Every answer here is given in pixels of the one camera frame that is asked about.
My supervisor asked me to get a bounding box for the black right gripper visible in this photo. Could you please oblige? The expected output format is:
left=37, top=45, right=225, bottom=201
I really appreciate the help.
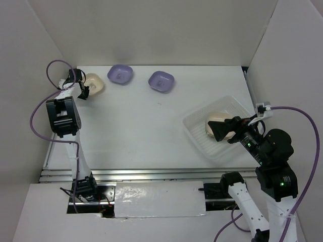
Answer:
left=207, top=112, right=269, bottom=163

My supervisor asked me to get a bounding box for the cream panda plate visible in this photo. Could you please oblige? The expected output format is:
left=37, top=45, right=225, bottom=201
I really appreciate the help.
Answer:
left=205, top=112, right=233, bottom=139
left=84, top=73, right=104, bottom=96

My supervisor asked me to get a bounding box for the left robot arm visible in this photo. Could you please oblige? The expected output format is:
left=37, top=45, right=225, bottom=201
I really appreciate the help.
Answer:
left=46, top=69, right=100, bottom=202

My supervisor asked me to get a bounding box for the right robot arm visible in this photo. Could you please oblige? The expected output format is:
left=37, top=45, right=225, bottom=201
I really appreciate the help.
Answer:
left=208, top=116, right=298, bottom=241

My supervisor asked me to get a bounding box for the white perforated plastic bin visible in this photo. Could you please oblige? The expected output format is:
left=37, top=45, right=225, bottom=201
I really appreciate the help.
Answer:
left=182, top=95, right=251, bottom=161

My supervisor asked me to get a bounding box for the purple panda plate left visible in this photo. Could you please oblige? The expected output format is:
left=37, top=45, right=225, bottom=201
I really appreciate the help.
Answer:
left=107, top=65, right=133, bottom=85

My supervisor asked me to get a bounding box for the purple panda plate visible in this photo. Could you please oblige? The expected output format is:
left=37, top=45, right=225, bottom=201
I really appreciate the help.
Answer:
left=148, top=71, right=175, bottom=93
left=107, top=65, right=133, bottom=85

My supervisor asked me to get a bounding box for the purple panda plate right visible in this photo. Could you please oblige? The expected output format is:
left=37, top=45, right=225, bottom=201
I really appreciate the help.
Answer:
left=148, top=71, right=175, bottom=93

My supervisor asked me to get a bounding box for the white foam cover panel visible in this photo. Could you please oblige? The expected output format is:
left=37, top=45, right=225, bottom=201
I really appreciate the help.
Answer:
left=114, top=181, right=206, bottom=218

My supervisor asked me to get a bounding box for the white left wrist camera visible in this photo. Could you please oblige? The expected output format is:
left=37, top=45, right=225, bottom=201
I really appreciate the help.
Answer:
left=59, top=79, right=70, bottom=90

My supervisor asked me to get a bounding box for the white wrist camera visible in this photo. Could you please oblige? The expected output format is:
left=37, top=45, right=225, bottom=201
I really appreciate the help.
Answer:
left=248, top=101, right=273, bottom=126
left=59, top=79, right=70, bottom=90

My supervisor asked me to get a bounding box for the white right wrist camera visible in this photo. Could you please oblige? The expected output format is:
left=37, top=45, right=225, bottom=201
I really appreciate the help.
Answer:
left=248, top=101, right=273, bottom=126

